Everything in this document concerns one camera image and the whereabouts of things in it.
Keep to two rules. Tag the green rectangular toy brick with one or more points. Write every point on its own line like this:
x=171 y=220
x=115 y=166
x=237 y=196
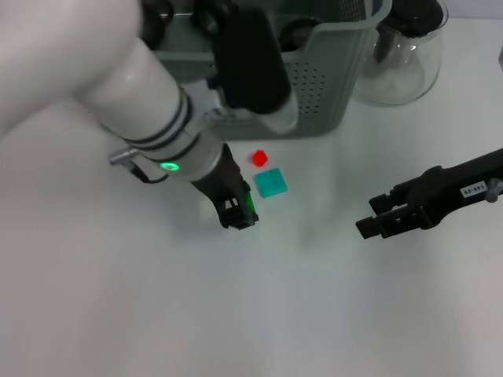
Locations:
x=249 y=200

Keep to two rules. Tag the small red studded cube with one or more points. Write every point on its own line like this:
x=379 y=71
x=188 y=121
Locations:
x=259 y=157

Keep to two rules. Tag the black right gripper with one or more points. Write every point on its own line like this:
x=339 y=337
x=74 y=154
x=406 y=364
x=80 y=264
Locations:
x=452 y=188

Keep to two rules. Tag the cyan square toy tile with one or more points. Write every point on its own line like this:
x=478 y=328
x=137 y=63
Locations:
x=271 y=183

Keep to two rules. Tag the clear glass carafe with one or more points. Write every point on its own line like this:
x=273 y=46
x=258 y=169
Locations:
x=393 y=78

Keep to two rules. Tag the black carafe lid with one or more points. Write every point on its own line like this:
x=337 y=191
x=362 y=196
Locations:
x=416 y=15

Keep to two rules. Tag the grey perforated plastic storage basket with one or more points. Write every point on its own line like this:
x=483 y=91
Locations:
x=326 y=78

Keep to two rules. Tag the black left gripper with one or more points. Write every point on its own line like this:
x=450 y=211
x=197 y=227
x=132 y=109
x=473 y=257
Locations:
x=224 y=176

